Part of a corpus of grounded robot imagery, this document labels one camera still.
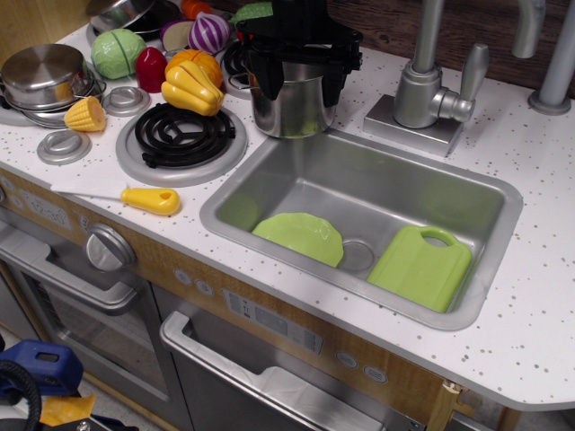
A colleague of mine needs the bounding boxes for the black coil burner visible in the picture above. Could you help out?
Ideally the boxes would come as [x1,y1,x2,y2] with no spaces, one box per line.
[116,103,247,188]
[216,40,251,100]

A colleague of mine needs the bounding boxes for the green leaf toy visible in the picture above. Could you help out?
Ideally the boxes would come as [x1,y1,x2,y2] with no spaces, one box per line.
[229,1,273,24]

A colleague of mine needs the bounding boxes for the black cable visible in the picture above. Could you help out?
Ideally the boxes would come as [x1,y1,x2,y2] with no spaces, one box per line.
[0,358,43,431]

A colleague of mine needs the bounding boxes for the grey oven door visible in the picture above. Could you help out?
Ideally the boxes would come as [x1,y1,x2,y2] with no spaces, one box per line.
[1,209,192,430]

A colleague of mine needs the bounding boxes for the silver oven dial knob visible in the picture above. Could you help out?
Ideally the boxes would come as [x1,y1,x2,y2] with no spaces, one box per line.
[84,224,137,272]

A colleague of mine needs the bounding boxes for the steel pot upside down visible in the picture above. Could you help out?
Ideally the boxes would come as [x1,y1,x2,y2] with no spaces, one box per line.
[1,44,93,110]

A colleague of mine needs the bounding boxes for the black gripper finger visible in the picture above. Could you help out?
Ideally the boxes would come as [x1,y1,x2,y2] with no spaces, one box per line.
[248,50,284,101]
[322,66,346,108]

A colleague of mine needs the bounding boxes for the blue clamp tool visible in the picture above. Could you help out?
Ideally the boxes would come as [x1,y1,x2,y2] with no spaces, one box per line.
[0,339,85,398]

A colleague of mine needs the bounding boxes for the grey faucet pipe post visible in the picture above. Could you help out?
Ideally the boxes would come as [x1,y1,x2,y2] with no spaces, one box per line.
[527,1,574,116]

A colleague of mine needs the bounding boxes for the grey metal sink basin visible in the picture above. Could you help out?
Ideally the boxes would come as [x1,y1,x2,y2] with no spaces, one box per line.
[200,131,523,330]

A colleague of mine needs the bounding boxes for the green plastic plate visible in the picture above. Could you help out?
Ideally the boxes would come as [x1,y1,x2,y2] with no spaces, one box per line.
[252,212,344,268]

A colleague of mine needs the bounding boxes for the green cabbage toy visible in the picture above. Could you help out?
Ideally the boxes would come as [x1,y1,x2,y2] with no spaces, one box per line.
[91,29,146,80]

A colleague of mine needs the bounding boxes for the grey stove knob front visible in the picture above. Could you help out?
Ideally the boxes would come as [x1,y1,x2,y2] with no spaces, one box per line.
[37,129,92,165]

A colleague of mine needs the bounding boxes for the yellow corn toy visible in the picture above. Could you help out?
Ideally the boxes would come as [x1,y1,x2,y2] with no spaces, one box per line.
[64,96,107,132]

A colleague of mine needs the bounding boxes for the small steel pot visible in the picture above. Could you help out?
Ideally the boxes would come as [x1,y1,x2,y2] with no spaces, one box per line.
[228,63,336,138]

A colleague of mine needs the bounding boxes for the steel plates stack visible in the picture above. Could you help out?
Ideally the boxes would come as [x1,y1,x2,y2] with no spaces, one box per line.
[1,79,107,129]

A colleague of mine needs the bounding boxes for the grey stove knob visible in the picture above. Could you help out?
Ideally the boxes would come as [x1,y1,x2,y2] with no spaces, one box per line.
[102,86,151,118]
[37,129,92,165]

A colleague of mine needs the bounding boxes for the front black coil burner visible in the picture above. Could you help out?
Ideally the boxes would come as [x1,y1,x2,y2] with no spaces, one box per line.
[116,103,247,188]

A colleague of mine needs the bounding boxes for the orange carrot toy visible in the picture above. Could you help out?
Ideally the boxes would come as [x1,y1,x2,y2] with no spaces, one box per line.
[181,0,213,20]

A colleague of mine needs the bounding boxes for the yellow handled toy knife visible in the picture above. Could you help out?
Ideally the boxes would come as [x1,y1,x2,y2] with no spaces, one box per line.
[50,180,181,216]

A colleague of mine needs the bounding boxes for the steel pan top left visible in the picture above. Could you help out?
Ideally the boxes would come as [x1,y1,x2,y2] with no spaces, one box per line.
[85,0,181,38]

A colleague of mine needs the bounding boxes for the yellow squash toy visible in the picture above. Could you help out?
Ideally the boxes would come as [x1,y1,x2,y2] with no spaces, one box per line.
[161,60,224,117]

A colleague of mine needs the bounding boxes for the grey stove knob rear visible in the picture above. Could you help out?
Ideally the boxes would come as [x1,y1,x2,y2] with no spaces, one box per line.
[102,86,151,118]

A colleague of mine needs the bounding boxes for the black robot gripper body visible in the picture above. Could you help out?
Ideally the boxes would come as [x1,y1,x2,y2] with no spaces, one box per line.
[236,1,363,75]

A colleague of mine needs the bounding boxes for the green plastic cutting board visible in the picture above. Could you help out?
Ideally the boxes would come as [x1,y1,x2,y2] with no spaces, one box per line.
[367,225,473,312]

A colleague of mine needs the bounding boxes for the rear black coil burner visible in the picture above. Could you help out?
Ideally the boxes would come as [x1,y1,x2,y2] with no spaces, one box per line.
[216,40,251,100]

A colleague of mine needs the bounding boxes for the orange pumpkin toy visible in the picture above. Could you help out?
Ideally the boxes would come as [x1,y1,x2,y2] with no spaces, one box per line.
[164,49,224,88]

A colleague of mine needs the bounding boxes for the purple onion toy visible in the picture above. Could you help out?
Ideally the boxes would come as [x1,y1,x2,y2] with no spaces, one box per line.
[188,13,231,55]

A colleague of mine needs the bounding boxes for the eggplant slice toy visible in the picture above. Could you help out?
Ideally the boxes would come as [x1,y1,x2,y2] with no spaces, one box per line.
[160,20,195,51]

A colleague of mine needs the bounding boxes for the red pepper toy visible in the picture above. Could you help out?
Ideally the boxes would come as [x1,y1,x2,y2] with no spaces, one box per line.
[135,47,167,93]

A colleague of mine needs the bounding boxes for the silver toy faucet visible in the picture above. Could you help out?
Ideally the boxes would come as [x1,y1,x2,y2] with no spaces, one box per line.
[363,1,490,156]

